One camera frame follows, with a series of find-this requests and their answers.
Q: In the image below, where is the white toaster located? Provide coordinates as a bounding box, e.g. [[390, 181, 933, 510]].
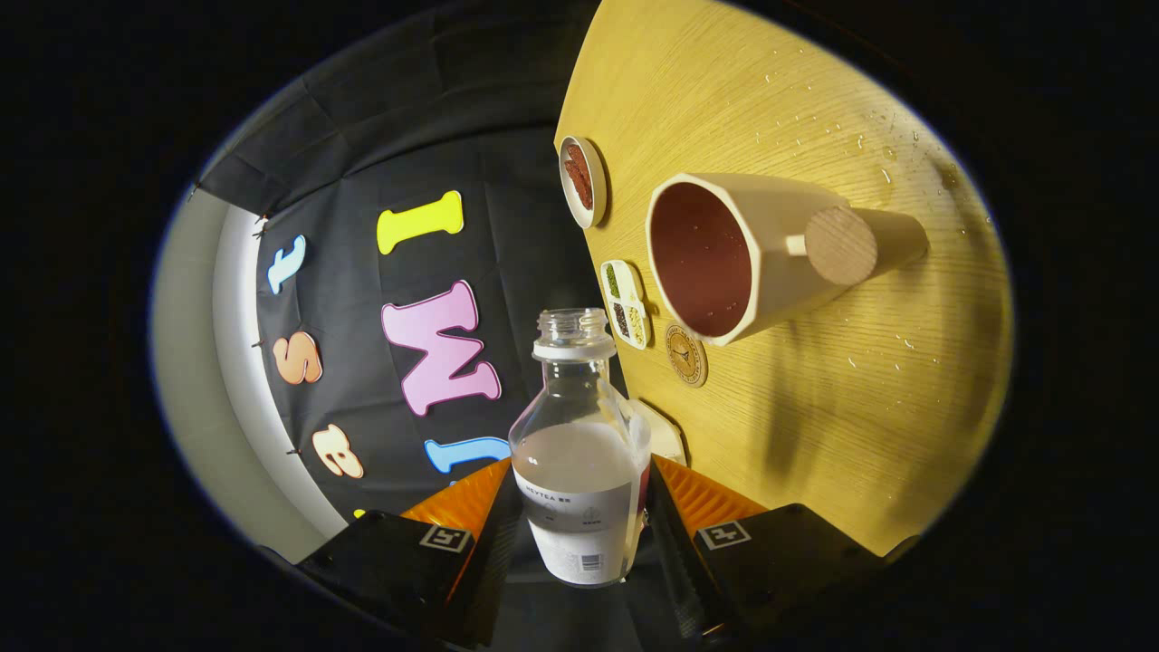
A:
[[634, 398, 687, 467]]

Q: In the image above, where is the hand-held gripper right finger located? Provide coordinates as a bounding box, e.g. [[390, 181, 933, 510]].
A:
[[645, 455, 893, 644]]

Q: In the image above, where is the white round plate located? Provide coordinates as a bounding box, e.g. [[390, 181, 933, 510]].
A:
[[558, 136, 608, 229]]

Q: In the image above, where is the cream cup with wooden handle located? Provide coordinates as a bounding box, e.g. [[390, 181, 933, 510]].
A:
[[645, 172, 931, 348]]

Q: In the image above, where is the round wooden coaster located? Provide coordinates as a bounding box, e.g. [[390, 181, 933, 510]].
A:
[[665, 323, 709, 388]]

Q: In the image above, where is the wooden table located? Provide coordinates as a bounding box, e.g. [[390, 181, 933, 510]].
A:
[[554, 0, 1013, 556]]

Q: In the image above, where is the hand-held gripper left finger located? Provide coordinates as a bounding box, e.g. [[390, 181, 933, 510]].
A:
[[294, 457, 526, 648]]

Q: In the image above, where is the clear juice bottle white label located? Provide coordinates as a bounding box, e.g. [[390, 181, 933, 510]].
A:
[[508, 308, 653, 588]]

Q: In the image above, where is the black backdrop cloth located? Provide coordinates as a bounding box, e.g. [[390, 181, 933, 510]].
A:
[[186, 9, 671, 522]]

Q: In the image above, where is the white divided dish with grains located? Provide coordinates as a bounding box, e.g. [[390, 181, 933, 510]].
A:
[[600, 260, 652, 351]]

